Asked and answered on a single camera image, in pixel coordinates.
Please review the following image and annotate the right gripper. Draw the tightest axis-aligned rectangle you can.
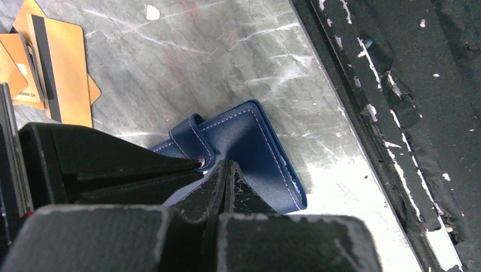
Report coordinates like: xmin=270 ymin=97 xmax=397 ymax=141
xmin=1 ymin=83 xmax=203 ymax=259

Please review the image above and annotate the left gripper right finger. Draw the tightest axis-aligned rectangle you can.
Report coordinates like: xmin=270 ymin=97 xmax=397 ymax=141
xmin=216 ymin=161 xmax=382 ymax=271

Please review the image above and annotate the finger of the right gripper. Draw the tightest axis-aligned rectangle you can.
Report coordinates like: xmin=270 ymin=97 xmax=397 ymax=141
xmin=56 ymin=171 xmax=204 ymax=205

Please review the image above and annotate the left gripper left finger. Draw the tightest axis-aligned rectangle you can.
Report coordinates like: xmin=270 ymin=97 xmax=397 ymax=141
xmin=1 ymin=161 xmax=229 ymax=271

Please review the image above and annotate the blue leather card holder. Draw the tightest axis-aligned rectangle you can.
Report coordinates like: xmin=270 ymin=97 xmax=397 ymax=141
xmin=151 ymin=100 xmax=307 ymax=213

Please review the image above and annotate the loose orange card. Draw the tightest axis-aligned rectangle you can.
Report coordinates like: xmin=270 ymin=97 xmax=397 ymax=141
xmin=27 ymin=14 xmax=93 ymax=128

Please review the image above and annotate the black base frame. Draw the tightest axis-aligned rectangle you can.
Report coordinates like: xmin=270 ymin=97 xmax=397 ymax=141
xmin=293 ymin=1 xmax=480 ymax=271

